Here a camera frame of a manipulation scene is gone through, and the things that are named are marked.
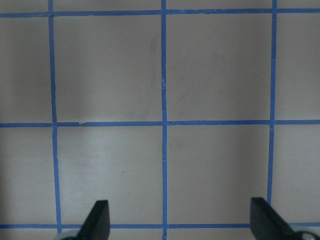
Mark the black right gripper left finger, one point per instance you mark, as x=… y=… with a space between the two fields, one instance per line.
x=97 y=224

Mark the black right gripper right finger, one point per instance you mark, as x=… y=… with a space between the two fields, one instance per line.
x=266 y=223

